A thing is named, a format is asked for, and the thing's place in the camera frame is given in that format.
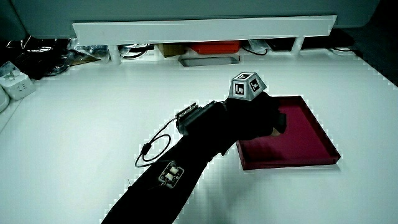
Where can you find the dark red square plate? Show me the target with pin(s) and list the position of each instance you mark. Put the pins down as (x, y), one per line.
(298, 140)

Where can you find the person's right hand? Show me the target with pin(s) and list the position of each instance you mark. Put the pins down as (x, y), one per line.
(248, 118)

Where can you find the white raised shelf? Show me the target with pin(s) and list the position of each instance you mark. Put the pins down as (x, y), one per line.
(202, 29)

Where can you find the orange red box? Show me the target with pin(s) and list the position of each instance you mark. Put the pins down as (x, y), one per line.
(216, 46)

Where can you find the person's right forearm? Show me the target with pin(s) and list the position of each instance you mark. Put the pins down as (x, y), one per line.
(186, 155)

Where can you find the flat grey tray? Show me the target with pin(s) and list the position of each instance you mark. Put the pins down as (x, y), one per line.
(208, 60)

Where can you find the black charger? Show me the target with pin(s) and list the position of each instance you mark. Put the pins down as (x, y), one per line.
(282, 123)

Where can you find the brown cardboard box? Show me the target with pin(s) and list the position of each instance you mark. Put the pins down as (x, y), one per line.
(169, 49)

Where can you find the white plug adapter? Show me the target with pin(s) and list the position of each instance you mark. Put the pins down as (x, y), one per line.
(17, 84)

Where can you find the clear plastic bag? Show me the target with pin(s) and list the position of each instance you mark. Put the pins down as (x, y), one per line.
(90, 51)

